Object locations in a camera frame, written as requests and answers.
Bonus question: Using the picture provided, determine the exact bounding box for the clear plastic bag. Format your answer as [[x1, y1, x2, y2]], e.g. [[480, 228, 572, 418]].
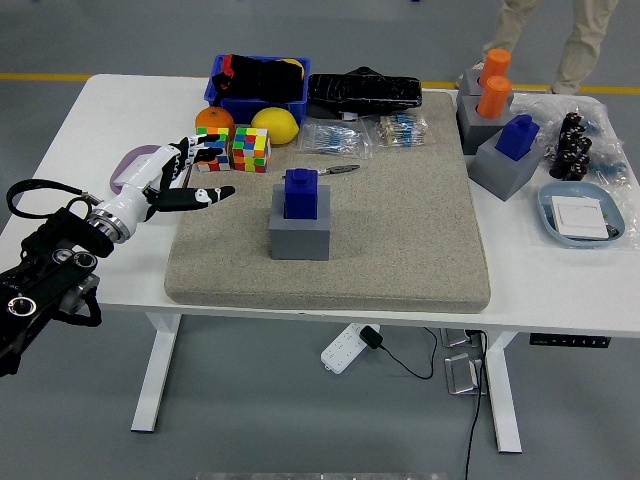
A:
[[532, 179, 640, 254]]

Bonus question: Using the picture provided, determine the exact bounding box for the clear bag of mixed resistors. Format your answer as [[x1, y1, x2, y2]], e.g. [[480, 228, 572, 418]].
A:
[[368, 112, 431, 150]]

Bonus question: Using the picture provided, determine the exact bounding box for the metal floor box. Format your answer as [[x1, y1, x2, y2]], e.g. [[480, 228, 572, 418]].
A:
[[443, 352, 489, 397], [439, 327, 486, 350]]

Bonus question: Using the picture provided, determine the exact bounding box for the blue plastic bin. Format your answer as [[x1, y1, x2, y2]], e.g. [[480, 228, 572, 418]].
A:
[[203, 53, 312, 126]]

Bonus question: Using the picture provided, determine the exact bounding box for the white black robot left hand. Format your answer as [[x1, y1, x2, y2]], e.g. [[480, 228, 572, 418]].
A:
[[97, 134, 236, 230]]

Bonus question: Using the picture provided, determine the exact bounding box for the blue seal with knob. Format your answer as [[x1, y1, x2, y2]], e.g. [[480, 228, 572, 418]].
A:
[[494, 114, 541, 162], [282, 168, 321, 221]]

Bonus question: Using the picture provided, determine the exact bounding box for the black adapter cable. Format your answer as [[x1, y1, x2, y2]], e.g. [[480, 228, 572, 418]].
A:
[[377, 326, 439, 381]]

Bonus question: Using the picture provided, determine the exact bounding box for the white table leg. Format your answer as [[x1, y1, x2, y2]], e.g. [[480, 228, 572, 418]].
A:
[[483, 329, 524, 455], [130, 312, 182, 434]]

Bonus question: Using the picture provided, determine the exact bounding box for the black cloth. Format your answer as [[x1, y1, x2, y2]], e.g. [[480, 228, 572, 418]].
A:
[[210, 53, 307, 104]]

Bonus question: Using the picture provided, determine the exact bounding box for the orange cylinder seal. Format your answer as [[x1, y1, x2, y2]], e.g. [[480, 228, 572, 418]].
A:
[[480, 48, 513, 84], [477, 75, 513, 119]]

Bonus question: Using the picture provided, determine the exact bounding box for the purple tray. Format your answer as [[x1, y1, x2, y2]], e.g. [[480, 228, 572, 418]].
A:
[[109, 143, 164, 196]]

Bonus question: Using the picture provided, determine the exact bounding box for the white switch panel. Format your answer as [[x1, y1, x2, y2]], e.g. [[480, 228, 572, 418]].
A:
[[550, 195, 611, 240]]

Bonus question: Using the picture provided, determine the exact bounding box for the black table control panel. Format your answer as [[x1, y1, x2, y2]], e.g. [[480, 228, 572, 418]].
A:
[[529, 333, 612, 350]]

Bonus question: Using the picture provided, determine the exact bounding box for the clear bag of blue resistors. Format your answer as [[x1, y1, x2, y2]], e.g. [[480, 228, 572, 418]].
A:
[[298, 119, 374, 160]]

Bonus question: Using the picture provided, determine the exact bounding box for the light blue tray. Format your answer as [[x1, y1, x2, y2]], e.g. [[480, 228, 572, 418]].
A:
[[537, 180, 625, 250]]

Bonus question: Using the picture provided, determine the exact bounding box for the multicolour puzzle cube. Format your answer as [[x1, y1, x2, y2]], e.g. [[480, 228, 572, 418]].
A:
[[231, 126, 272, 175], [193, 126, 232, 174]]

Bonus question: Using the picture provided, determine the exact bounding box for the orange fruit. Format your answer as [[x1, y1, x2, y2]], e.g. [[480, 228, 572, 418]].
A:
[[194, 106, 236, 139]]

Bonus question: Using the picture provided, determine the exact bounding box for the grey seal holder block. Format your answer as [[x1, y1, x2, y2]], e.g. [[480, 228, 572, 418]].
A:
[[457, 68, 515, 101], [268, 183, 332, 261], [468, 128, 545, 203], [455, 93, 515, 156]]

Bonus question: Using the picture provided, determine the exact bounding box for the grey-brown mat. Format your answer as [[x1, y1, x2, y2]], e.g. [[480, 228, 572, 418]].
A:
[[163, 89, 492, 315]]

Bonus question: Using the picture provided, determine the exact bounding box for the black plug adapter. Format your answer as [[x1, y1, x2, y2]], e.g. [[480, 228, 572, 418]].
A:
[[359, 324, 385, 351]]

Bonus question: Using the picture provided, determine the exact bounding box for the black table cable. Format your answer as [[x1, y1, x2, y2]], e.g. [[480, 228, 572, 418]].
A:
[[463, 329, 490, 480]]

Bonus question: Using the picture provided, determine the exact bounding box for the yellow lemon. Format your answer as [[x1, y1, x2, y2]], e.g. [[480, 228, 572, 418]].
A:
[[250, 106, 300, 146]]

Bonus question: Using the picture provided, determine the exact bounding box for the person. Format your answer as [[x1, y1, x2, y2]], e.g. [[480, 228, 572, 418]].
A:
[[457, 0, 620, 96]]

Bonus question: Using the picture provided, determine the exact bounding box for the white power strip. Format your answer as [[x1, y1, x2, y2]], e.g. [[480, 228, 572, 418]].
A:
[[320, 322, 374, 375]]

